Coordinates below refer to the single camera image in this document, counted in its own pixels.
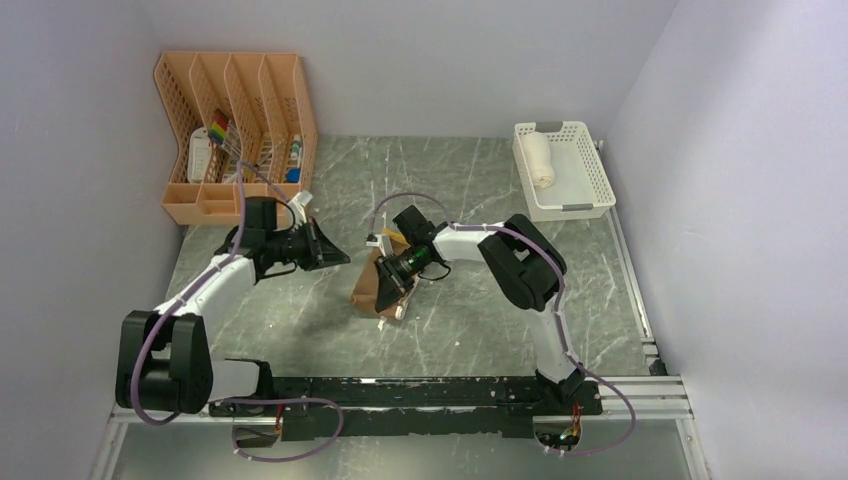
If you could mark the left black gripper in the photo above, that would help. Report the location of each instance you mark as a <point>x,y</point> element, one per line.
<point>321,251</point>

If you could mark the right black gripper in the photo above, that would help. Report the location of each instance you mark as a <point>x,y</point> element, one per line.
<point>392,285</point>

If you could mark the yellow brown towel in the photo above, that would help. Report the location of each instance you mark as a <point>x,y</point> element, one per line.
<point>364,293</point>

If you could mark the cream white towel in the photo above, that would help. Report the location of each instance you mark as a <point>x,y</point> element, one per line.
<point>537,151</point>

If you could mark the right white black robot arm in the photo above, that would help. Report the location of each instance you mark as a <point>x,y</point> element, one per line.
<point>527,268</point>

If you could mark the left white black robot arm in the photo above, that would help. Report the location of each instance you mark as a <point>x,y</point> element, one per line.
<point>165,363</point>

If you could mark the blue capped white bottle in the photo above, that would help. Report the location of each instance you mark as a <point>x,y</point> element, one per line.
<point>294,162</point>

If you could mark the orange plastic file organizer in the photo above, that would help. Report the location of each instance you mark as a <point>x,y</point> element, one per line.
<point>267,98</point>

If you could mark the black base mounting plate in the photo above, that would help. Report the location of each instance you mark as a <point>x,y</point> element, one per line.
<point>355,406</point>

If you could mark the rainbow coloured item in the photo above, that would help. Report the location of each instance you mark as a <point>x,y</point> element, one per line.
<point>218,129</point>

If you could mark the white remote control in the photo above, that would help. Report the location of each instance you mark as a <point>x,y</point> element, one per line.
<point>199,155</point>

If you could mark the white plastic basket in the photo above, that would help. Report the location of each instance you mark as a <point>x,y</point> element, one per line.
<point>582,190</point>

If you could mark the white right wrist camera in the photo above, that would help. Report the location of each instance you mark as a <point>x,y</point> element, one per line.
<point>384,243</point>

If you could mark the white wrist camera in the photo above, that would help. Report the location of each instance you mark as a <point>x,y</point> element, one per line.
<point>299,207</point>
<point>384,243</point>

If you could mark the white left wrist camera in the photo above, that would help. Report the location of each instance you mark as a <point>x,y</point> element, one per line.
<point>299,207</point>

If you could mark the aluminium frame rail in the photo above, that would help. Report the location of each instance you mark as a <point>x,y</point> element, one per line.
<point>629,400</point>

